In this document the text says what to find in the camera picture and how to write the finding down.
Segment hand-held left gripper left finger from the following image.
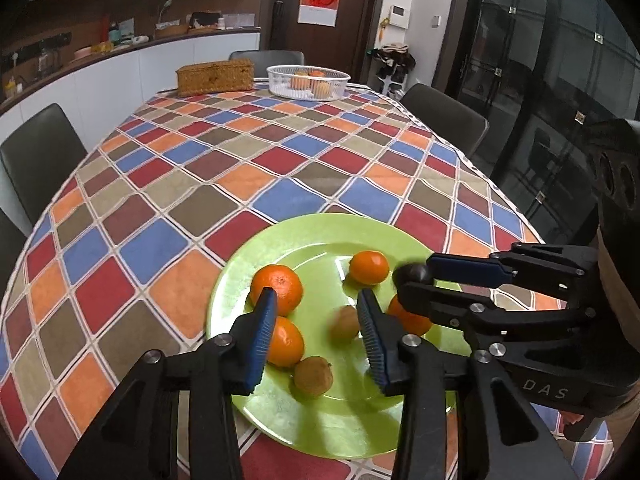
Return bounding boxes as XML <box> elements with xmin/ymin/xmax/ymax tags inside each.
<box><xmin>57</xmin><ymin>287</ymin><xmax>279</xmax><ymax>480</ymax></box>

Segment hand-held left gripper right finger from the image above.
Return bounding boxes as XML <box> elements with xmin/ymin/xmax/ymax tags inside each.
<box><xmin>356</xmin><ymin>288</ymin><xmax>581</xmax><ymax>480</ymax></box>

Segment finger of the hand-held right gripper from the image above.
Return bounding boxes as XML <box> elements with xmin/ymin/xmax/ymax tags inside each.
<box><xmin>426</xmin><ymin>242</ymin><xmax>599</xmax><ymax>302</ymax></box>
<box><xmin>397</xmin><ymin>281</ymin><xmax>597</xmax><ymax>357</ymax></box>

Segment small brown round fruit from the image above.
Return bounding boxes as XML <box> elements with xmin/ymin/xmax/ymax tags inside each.
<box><xmin>329</xmin><ymin>305</ymin><xmax>361</xmax><ymax>343</ymax></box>
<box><xmin>293</xmin><ymin>355</ymin><xmax>334</xmax><ymax>397</ymax></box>

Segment dark purple plum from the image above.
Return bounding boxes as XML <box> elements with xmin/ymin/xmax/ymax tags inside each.
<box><xmin>392</xmin><ymin>263</ymin><xmax>435</xmax><ymax>291</ymax></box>

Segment green plate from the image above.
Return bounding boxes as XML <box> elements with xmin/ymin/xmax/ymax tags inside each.
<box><xmin>207</xmin><ymin>213</ymin><xmax>464</xmax><ymax>460</ymax></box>

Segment person's right hand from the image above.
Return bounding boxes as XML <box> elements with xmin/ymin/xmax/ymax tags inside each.
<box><xmin>557</xmin><ymin>407</ymin><xmax>588</xmax><ymax>429</ymax></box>

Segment dark leather chair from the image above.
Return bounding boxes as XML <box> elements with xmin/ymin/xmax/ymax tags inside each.
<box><xmin>0</xmin><ymin>103</ymin><xmax>89</xmax><ymax>227</ymax></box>
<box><xmin>0</xmin><ymin>207</ymin><xmax>28</xmax><ymax>281</ymax></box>
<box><xmin>228</xmin><ymin>49</ymin><xmax>306</xmax><ymax>70</ymax></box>
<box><xmin>401</xmin><ymin>83</ymin><xmax>490</xmax><ymax>159</ymax></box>

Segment black framed glass sliding doors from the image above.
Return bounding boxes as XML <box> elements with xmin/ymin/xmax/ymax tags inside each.
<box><xmin>440</xmin><ymin>0</ymin><xmax>640</xmax><ymax>241</ymax></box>

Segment pile of clothes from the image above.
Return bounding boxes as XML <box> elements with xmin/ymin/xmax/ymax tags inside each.
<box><xmin>369</xmin><ymin>42</ymin><xmax>417</xmax><ymax>83</ymax></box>

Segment white plastic basket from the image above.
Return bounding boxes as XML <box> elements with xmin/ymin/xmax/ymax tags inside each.
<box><xmin>266</xmin><ymin>64</ymin><xmax>352</xmax><ymax>100</ymax></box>

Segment woven wicker box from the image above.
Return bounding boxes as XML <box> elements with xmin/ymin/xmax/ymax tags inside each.
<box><xmin>175</xmin><ymin>58</ymin><xmax>255</xmax><ymax>98</ymax></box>

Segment dark wooden door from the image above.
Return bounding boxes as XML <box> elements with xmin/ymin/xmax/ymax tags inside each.
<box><xmin>260</xmin><ymin>0</ymin><xmax>386</xmax><ymax>86</ymax></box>

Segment black door lock handle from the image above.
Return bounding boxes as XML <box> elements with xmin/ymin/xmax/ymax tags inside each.
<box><xmin>272</xmin><ymin>2</ymin><xmax>285</xmax><ymax>52</ymax></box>

